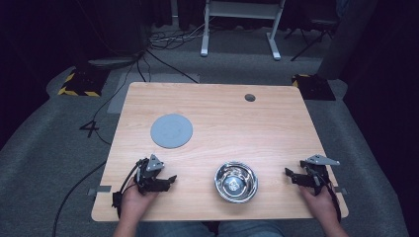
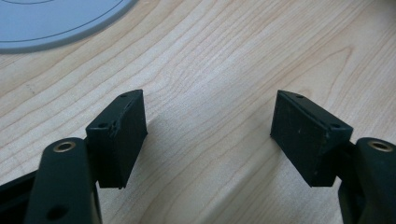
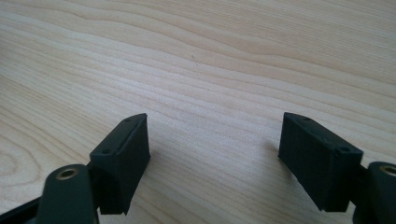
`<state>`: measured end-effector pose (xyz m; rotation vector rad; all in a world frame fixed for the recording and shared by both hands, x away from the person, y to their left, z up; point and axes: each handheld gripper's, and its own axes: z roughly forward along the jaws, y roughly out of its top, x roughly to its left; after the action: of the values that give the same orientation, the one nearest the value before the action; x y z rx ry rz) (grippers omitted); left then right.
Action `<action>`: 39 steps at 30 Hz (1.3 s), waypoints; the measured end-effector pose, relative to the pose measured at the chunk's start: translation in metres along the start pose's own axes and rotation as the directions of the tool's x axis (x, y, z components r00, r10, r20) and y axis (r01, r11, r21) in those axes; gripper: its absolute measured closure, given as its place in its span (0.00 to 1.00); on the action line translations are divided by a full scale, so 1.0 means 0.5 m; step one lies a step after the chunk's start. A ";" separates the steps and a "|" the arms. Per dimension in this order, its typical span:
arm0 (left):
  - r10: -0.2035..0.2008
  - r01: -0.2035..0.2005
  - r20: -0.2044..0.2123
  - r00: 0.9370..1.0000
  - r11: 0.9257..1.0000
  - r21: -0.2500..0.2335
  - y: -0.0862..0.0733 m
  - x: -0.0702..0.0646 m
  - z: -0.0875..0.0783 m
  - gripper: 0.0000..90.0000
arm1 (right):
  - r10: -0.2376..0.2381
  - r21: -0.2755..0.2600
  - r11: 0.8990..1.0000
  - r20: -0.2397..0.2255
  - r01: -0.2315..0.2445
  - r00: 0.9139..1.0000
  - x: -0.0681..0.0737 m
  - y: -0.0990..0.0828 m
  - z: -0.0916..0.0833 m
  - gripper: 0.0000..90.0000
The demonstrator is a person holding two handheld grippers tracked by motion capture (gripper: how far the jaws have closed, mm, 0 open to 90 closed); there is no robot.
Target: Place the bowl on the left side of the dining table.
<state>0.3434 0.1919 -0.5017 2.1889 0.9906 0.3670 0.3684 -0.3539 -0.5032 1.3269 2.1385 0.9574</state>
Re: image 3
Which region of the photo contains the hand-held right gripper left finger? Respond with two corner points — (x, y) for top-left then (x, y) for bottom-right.
(89, 112), (151, 217)

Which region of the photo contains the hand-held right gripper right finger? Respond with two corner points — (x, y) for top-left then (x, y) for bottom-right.
(277, 112), (364, 213)

